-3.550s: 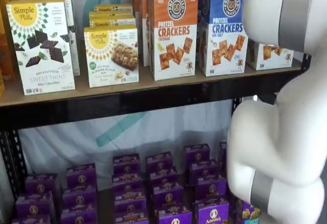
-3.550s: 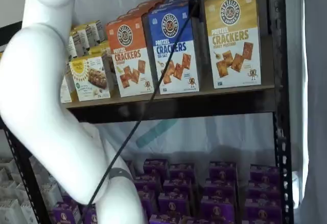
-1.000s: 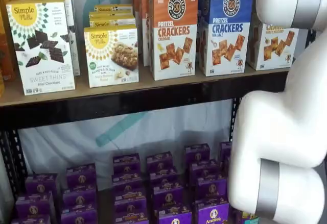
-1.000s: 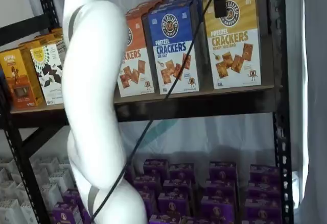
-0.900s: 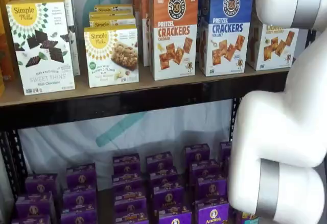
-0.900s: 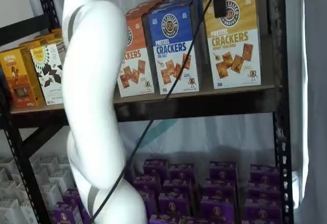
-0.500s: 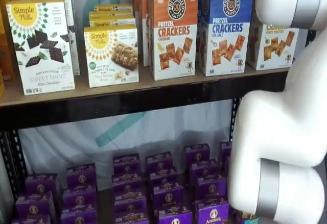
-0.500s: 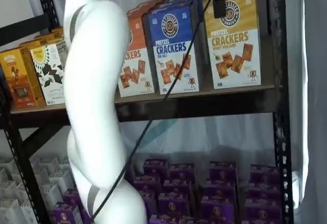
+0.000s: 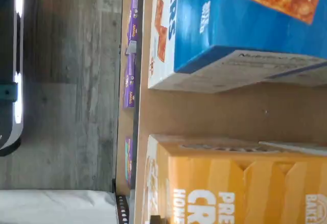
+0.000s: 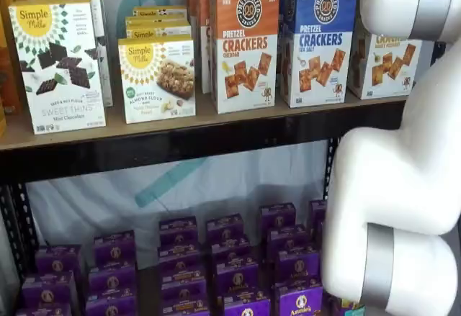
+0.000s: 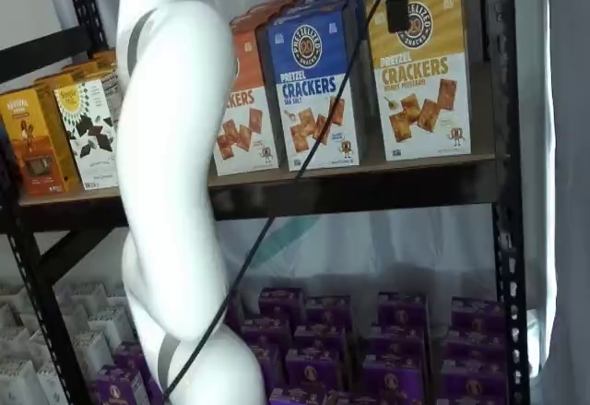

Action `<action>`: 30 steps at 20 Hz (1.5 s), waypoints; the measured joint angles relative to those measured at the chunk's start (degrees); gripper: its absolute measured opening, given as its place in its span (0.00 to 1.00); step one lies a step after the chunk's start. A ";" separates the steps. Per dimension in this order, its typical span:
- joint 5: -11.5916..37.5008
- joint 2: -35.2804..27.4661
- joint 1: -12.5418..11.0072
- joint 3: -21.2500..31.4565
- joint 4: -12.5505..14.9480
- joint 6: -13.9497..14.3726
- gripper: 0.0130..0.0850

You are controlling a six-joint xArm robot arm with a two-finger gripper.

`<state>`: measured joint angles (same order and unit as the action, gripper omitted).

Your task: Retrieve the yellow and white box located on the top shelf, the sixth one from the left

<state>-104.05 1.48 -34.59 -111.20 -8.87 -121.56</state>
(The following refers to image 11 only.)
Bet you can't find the yellow white pretzel crackers box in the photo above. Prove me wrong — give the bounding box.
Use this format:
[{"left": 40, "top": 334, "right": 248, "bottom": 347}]
[{"left": 365, "top": 0, "right": 473, "bottom": 162}]

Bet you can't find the orange cheddar pretzel crackers box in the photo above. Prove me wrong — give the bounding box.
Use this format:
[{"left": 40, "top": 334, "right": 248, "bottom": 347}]
[
  {"left": 212, "top": 13, "right": 281, "bottom": 177},
  {"left": 247, "top": 0, "right": 306, "bottom": 10},
  {"left": 229, "top": 2, "right": 296, "bottom": 28}
]

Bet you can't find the wooden shelf board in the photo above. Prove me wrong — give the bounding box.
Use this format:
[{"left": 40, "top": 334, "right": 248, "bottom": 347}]
[{"left": 18, "top": 152, "right": 511, "bottom": 208}]

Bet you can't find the purple Annie's box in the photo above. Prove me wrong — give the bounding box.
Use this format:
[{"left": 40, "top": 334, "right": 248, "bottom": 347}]
[
  {"left": 284, "top": 347, "right": 346, "bottom": 393},
  {"left": 442, "top": 329, "right": 508, "bottom": 365},
  {"left": 376, "top": 291, "right": 429, "bottom": 328},
  {"left": 360, "top": 355, "right": 429, "bottom": 405},
  {"left": 112, "top": 341, "right": 149, "bottom": 378},
  {"left": 88, "top": 364, "right": 151, "bottom": 405},
  {"left": 239, "top": 316, "right": 292, "bottom": 351},
  {"left": 268, "top": 386, "right": 329, "bottom": 405},
  {"left": 305, "top": 295, "right": 352, "bottom": 331},
  {"left": 450, "top": 296, "right": 507, "bottom": 333},
  {"left": 439, "top": 358, "right": 509, "bottom": 405},
  {"left": 248, "top": 343, "right": 285, "bottom": 381},
  {"left": 367, "top": 324, "right": 429, "bottom": 361},
  {"left": 257, "top": 286, "right": 306, "bottom": 324},
  {"left": 293, "top": 323, "right": 348, "bottom": 356}
]

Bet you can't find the orange snack box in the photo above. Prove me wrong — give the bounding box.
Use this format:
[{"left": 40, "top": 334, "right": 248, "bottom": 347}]
[
  {"left": 58, "top": 60, "right": 106, "bottom": 82},
  {"left": 31, "top": 72, "right": 78, "bottom": 97},
  {"left": 88, "top": 49, "right": 118, "bottom": 73},
  {"left": 0, "top": 88, "right": 80, "bottom": 196}
]

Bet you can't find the Simple Mills mint chocolate box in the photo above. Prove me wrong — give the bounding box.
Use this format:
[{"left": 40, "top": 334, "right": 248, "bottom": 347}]
[
  {"left": 98, "top": 70, "right": 124, "bottom": 118},
  {"left": 53, "top": 78, "right": 124, "bottom": 193}
]

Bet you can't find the white carton box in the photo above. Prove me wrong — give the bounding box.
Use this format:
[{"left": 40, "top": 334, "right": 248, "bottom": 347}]
[
  {"left": 0, "top": 326, "right": 34, "bottom": 365},
  {"left": 54, "top": 282, "right": 111, "bottom": 318},
  {"left": 71, "top": 333, "right": 116, "bottom": 378},
  {"left": 0, "top": 363, "right": 47, "bottom": 405},
  {"left": 0, "top": 284, "right": 29, "bottom": 321},
  {"left": 73, "top": 305, "right": 134, "bottom": 346}
]

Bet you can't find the black cable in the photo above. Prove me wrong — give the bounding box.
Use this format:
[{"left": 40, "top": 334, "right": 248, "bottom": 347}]
[{"left": 161, "top": 0, "right": 397, "bottom": 401}]

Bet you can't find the black metal rack frame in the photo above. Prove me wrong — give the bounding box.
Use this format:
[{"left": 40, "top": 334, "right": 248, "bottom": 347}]
[{"left": 0, "top": 0, "right": 531, "bottom": 405}]

